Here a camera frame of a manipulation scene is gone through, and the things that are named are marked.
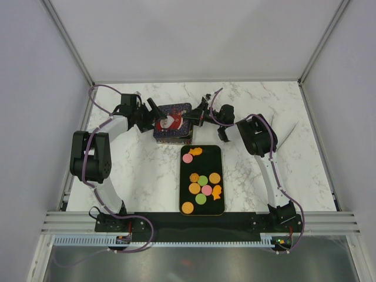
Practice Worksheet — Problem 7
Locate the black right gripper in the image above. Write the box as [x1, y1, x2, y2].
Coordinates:
[181, 102, 223, 127]

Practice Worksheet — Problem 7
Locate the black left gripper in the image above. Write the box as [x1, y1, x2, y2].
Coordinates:
[132, 99, 167, 134]

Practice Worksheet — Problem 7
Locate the gold tin lid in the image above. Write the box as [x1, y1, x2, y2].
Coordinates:
[153, 103, 192, 140]

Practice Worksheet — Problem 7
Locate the square cookie tin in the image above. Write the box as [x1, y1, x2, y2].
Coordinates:
[155, 130, 193, 145]

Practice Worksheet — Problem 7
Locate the black rectangular tray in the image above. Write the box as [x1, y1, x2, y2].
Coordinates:
[179, 145, 225, 216]

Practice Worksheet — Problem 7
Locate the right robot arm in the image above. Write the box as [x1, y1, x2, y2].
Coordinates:
[183, 98, 296, 232]

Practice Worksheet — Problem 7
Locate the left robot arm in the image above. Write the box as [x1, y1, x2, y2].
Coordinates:
[69, 94, 167, 231]

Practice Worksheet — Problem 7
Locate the orange fish cookie top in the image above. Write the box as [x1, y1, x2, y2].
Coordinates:
[189, 147, 203, 156]

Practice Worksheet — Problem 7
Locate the orange fish cookie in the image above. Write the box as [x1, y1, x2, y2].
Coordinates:
[211, 184, 222, 200]
[189, 147, 203, 156]

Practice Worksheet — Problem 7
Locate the pink sandwich cookie top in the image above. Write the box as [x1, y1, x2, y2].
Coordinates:
[182, 153, 193, 164]

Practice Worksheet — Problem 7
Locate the pink sandwich cookie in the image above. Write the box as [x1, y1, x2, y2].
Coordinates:
[182, 153, 193, 164]
[201, 185, 213, 196]

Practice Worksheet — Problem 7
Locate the orange swirl cookie left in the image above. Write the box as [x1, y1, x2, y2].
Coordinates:
[189, 173, 200, 183]

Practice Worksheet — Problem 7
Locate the orange dotted biscuit right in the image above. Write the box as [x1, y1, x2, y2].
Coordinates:
[209, 173, 221, 184]

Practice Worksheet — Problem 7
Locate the orange dotted biscuit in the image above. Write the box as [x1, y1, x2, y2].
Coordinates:
[189, 183, 201, 194]
[181, 202, 194, 214]
[209, 173, 221, 184]

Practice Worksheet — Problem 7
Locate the green sandwich cookie upper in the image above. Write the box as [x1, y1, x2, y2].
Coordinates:
[197, 175, 208, 186]

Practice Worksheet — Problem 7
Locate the green sandwich cookie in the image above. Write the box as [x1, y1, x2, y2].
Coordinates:
[195, 193, 207, 205]
[197, 175, 208, 186]

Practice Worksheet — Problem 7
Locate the orange dotted biscuit middle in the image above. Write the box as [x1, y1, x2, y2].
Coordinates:
[189, 183, 201, 194]

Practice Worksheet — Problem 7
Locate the pink sandwich cookie lower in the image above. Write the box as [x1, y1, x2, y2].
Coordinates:
[201, 185, 213, 196]

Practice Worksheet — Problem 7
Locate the orange fish cookie lower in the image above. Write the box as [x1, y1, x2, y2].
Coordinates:
[211, 184, 222, 200]

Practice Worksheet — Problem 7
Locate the green sandwich cookie lower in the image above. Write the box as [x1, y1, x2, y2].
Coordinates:
[195, 193, 207, 205]

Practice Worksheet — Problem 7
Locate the orange dotted biscuit bottom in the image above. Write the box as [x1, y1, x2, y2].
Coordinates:
[181, 202, 194, 214]

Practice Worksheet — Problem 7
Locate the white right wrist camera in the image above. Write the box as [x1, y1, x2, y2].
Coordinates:
[202, 93, 212, 103]

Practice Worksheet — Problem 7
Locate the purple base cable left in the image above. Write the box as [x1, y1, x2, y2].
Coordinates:
[107, 216, 156, 255]

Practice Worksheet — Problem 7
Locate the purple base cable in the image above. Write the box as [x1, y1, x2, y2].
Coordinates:
[107, 216, 156, 255]
[271, 202, 306, 256]

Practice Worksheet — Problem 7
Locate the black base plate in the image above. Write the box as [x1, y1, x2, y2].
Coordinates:
[95, 212, 302, 242]

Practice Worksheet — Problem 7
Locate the aluminium frame left post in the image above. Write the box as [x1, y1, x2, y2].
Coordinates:
[39, 0, 98, 89]

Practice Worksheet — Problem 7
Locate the aluminium frame post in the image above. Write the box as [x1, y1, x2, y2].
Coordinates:
[39, 0, 98, 89]
[297, 0, 352, 87]

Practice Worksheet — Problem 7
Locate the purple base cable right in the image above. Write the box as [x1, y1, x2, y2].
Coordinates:
[271, 202, 306, 256]

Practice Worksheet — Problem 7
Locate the aluminium front rail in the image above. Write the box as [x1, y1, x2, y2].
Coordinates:
[41, 211, 360, 235]

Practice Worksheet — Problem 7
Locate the white slotted cable duct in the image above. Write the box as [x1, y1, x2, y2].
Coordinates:
[53, 235, 275, 248]

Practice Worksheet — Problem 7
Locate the aluminium frame right post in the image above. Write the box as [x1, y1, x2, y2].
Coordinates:
[297, 0, 352, 87]

